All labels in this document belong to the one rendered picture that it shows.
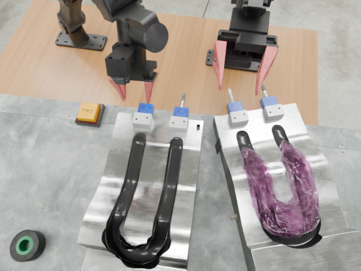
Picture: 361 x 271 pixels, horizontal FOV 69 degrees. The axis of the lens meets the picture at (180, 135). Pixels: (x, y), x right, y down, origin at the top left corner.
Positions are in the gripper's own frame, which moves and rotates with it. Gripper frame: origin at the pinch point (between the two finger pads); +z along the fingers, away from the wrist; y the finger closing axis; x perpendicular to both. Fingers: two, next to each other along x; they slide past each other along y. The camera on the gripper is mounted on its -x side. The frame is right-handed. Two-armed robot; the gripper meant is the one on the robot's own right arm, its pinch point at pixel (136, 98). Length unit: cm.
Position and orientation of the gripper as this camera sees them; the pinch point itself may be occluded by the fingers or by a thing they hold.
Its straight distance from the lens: 68.5
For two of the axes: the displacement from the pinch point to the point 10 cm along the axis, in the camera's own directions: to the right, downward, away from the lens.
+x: 1.4, -5.9, 7.9
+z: -0.3, 8.0, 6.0
